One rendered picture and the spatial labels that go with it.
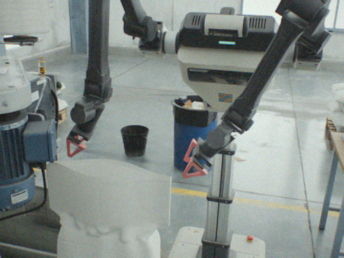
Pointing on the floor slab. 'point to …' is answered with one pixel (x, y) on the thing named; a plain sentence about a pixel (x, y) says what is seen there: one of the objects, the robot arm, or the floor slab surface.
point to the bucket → (134, 139)
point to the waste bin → (190, 129)
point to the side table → (331, 195)
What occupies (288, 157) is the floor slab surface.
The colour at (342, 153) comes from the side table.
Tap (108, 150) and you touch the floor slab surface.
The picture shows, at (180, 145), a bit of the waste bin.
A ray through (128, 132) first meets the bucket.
